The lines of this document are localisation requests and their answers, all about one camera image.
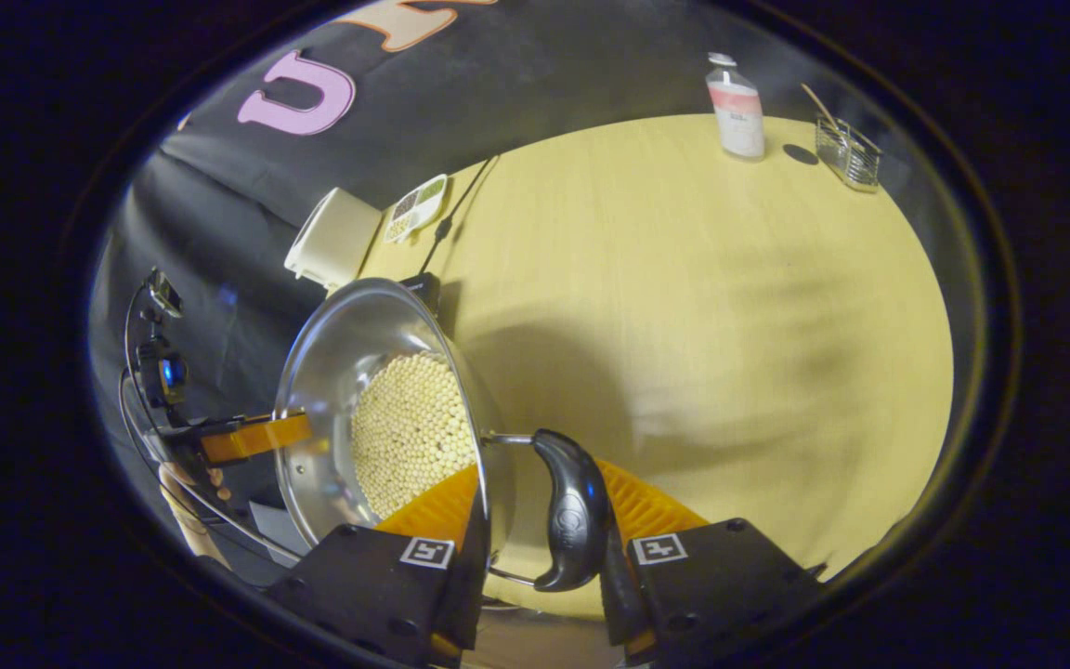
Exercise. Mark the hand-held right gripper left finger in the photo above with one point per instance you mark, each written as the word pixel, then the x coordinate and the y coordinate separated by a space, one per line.
pixel 358 585

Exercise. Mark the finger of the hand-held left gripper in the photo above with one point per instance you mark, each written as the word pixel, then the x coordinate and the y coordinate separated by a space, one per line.
pixel 256 437

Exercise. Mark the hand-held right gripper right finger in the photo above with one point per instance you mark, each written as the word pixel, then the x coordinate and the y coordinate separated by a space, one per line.
pixel 730 576

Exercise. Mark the black induction cooktop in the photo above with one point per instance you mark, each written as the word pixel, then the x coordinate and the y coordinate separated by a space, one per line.
pixel 424 290

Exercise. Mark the heap of soybeans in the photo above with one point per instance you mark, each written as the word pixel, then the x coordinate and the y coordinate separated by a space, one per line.
pixel 410 427

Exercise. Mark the white toaster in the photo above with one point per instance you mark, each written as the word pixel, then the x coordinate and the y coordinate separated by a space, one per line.
pixel 335 237

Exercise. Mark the white divided dish of grains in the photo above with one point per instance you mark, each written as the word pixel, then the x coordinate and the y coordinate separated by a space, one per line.
pixel 416 209

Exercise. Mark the small black bottle cap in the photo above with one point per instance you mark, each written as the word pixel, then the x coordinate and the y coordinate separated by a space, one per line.
pixel 801 154

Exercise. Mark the clear bottle with pink label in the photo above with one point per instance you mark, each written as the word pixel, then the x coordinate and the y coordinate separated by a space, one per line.
pixel 737 116

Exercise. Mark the wooden stick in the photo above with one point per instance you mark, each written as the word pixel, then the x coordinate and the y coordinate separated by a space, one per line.
pixel 818 104

